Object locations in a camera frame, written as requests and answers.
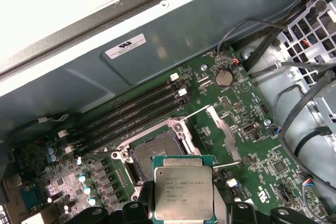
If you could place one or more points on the metal socket cover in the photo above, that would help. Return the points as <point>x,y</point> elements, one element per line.
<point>225,136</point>

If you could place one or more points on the CPU socket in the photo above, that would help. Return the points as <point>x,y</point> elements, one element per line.
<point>147,153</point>

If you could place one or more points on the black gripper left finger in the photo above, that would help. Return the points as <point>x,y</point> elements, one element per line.
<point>136,213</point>

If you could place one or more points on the silver green CPU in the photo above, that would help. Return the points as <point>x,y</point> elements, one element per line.
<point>183,190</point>

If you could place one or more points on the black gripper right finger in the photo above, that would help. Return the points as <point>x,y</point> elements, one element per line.
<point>246,213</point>

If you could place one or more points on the green motherboard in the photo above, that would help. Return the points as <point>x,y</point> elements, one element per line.
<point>262,95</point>

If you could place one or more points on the round coin battery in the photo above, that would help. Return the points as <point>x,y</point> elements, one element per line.
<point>223,77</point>

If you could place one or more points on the black PC case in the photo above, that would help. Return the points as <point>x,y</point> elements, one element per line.
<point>170,58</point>

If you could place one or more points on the metal locking lever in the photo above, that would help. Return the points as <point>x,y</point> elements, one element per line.
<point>227,164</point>
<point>98,153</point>

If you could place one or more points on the metal drive cage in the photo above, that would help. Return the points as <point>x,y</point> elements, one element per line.
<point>323,108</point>

